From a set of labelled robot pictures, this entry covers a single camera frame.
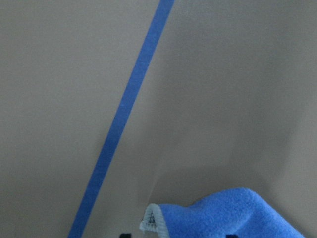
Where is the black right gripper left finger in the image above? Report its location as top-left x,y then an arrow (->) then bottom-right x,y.
119,233 -> 130,238

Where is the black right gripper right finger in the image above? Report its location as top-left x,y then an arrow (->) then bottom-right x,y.
225,234 -> 237,238

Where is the blue microfiber towel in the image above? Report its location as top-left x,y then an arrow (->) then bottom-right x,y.
140,188 -> 303,238

